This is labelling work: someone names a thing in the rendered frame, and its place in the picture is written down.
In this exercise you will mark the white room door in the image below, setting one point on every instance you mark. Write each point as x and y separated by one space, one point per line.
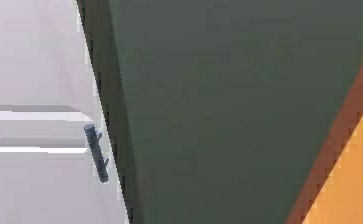
35 66

